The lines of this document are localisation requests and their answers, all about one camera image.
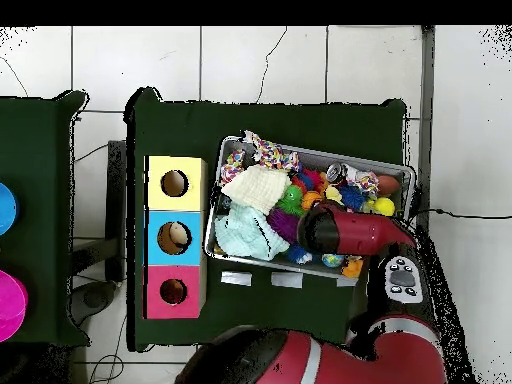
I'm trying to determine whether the wooden box with three holes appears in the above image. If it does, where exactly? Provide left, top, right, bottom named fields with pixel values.
left=143, top=155, right=210, bottom=320

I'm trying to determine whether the silver mesh bin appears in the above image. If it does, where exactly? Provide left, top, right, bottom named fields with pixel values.
left=203, top=135, right=417, bottom=281

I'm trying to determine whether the cream waffle cloth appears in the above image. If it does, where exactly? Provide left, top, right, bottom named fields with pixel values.
left=220, top=164, right=293, bottom=215

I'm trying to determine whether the mint green cloth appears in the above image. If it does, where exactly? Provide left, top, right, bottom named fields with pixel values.
left=213, top=201, right=290, bottom=262

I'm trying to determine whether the purple spiky ball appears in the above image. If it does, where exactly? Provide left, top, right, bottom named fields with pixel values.
left=266, top=208, right=301, bottom=244

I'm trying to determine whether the green spiky ball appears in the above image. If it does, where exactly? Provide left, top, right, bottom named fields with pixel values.
left=275, top=184, right=307, bottom=218

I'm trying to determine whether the polka dot cloth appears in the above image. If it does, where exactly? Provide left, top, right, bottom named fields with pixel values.
left=219, top=148, right=246, bottom=185

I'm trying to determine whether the orange toy basketball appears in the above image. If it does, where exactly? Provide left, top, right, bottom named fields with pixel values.
left=301, top=190, right=323, bottom=211

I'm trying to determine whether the confetti print cloth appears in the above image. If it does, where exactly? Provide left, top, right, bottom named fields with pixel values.
left=243, top=129, right=301, bottom=173

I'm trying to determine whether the orange plastic block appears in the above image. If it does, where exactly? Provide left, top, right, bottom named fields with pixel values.
left=341, top=257, right=364, bottom=279

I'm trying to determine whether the yellow ball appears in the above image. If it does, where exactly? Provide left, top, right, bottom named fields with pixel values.
left=372, top=196, right=396, bottom=218

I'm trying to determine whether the dark green side table cloth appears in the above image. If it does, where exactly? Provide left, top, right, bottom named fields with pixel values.
left=0, top=90, right=87, bottom=347

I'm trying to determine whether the blue round disc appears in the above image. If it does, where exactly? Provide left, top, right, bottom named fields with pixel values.
left=0, top=182, right=20, bottom=237

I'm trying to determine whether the magenta round disc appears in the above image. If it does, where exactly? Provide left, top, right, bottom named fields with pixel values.
left=0, top=269, right=29, bottom=344

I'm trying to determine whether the black floor cable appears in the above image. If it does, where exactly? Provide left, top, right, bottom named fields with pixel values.
left=415, top=207, right=512, bottom=220

